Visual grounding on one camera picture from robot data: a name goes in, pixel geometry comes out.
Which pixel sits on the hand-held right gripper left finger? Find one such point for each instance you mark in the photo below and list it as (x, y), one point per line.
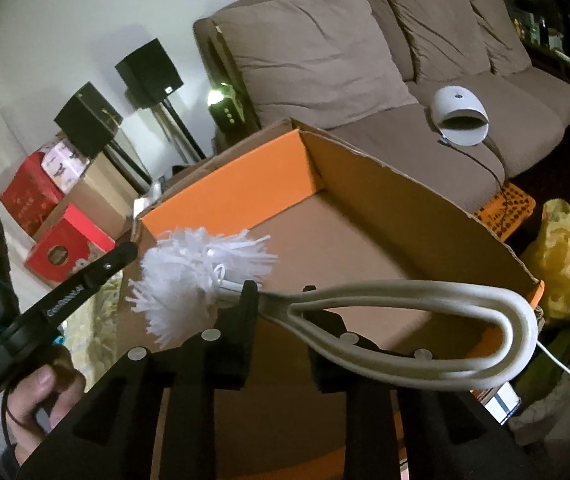
(237, 355)

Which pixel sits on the white duster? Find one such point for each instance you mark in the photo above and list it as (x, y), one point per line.
(180, 280)

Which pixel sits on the orange plastic crate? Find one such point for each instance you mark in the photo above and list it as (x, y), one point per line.
(515, 207)

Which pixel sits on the small black lit device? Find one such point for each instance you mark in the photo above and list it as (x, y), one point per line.
(227, 112)

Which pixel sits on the black speaker stand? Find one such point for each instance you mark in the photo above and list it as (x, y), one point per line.
(127, 165)
(182, 130)

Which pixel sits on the orange cardboard box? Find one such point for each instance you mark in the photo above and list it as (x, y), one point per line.
(365, 240)

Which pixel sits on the red box with round label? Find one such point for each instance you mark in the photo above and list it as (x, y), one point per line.
(72, 240)

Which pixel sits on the red box with gold print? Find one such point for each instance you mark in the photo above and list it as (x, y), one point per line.
(30, 200)

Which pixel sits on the person's left hand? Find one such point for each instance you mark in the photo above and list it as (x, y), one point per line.
(30, 400)

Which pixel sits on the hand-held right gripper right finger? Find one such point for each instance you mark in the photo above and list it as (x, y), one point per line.
(332, 377)

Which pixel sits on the brown cardboard box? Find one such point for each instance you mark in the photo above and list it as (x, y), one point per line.
(100, 195)

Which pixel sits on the black speaker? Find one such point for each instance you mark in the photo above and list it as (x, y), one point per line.
(147, 72)
(87, 120)

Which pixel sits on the yellow checked tablecloth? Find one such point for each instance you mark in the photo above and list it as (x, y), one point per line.
(95, 335)

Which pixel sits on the white dome lamp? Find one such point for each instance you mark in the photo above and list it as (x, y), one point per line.
(457, 105)

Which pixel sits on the brown sofa cushion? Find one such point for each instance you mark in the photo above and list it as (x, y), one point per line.
(502, 35)
(440, 25)
(315, 55)

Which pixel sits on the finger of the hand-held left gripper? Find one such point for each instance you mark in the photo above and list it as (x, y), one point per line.
(95, 272)

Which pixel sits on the small white blue box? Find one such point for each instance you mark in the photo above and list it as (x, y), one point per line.
(502, 400)

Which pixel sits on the yellow plastic bag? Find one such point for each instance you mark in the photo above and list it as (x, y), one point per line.
(565, 260)

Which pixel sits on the brown sofa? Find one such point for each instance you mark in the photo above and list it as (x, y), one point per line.
(530, 125)

